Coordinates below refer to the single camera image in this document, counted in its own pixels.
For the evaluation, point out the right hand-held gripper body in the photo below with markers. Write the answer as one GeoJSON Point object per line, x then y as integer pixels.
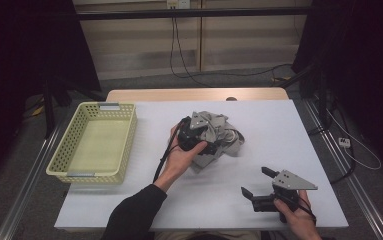
{"type": "Point", "coordinates": [287, 186]}

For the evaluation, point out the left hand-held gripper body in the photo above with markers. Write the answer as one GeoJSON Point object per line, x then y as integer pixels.
{"type": "Point", "coordinates": [192, 131]}

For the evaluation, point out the grey garment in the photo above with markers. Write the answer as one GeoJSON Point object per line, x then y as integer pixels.
{"type": "Point", "coordinates": [225, 136]}

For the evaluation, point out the pale yellow perforated basket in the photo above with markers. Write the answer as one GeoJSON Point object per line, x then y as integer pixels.
{"type": "Point", "coordinates": [95, 146]}

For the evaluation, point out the person's right hand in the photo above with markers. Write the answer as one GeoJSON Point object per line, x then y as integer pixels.
{"type": "Point", "coordinates": [299, 216]}

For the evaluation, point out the person's left hand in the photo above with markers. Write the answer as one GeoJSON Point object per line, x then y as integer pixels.
{"type": "Point", "coordinates": [177, 163]}

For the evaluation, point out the white table cover board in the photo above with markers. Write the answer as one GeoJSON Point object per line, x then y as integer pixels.
{"type": "Point", "coordinates": [262, 133]}

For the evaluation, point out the white power strip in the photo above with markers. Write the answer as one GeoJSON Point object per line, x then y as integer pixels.
{"type": "Point", "coordinates": [344, 142]}

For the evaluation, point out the black stand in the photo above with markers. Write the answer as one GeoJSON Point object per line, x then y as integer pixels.
{"type": "Point", "coordinates": [322, 100]}
{"type": "Point", "coordinates": [48, 106]}

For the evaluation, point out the black horizontal bar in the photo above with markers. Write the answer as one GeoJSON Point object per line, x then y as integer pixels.
{"type": "Point", "coordinates": [195, 13]}

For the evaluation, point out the black curtain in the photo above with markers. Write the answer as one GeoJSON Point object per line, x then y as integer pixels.
{"type": "Point", "coordinates": [362, 66]}
{"type": "Point", "coordinates": [19, 66]}

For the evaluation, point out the aluminium rail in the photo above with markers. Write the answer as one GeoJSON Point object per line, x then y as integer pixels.
{"type": "Point", "coordinates": [352, 186]}
{"type": "Point", "coordinates": [25, 186]}

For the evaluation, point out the white wall socket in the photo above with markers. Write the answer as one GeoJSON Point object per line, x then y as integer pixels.
{"type": "Point", "coordinates": [178, 3]}

